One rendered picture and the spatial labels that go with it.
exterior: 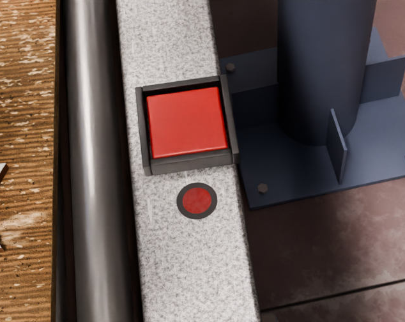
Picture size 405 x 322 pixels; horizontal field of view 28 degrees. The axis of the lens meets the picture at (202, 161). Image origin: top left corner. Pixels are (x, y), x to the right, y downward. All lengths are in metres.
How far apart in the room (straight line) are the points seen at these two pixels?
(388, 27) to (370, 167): 0.37
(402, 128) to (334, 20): 0.45
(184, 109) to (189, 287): 0.15
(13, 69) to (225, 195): 0.21
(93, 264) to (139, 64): 0.19
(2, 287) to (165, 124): 0.18
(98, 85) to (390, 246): 1.02
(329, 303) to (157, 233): 0.97
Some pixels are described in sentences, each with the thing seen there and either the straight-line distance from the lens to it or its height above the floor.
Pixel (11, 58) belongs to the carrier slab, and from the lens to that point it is 0.70.
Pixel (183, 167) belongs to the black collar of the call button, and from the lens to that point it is 0.63.
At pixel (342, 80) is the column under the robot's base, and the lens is 1.50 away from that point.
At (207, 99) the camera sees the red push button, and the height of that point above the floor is 0.93.
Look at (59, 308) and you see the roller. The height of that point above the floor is 0.91.
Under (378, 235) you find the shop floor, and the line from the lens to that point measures 1.62.
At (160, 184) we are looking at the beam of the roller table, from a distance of 0.63.
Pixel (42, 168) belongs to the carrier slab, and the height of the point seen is 0.94.
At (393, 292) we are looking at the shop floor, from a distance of 1.58.
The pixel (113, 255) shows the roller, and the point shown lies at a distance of 0.61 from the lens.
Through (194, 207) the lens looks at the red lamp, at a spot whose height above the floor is 0.92.
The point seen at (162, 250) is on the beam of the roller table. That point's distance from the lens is 0.61.
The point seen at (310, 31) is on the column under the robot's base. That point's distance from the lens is 1.38.
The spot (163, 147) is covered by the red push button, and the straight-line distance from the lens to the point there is 0.63.
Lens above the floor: 1.47
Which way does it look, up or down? 60 degrees down
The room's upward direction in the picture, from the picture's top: 9 degrees counter-clockwise
